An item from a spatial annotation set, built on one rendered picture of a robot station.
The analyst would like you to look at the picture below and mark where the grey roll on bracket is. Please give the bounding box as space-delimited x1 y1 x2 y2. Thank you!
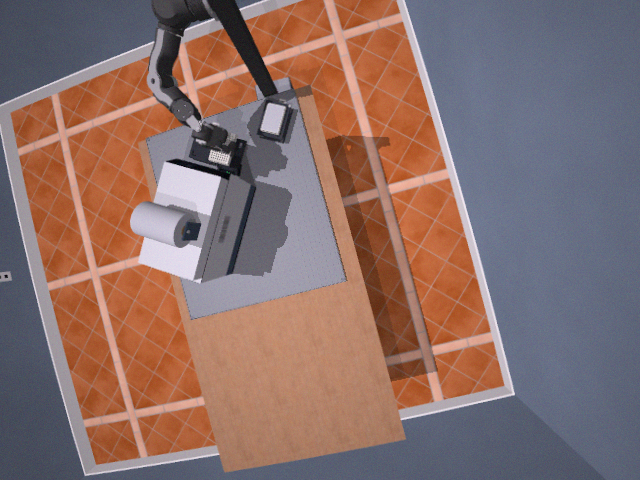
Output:
130 201 196 248

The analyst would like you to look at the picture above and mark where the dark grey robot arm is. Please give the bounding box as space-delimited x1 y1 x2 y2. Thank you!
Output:
147 0 220 145

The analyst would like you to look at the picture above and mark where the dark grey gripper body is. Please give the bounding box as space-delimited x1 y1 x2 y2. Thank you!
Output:
198 123 228 151

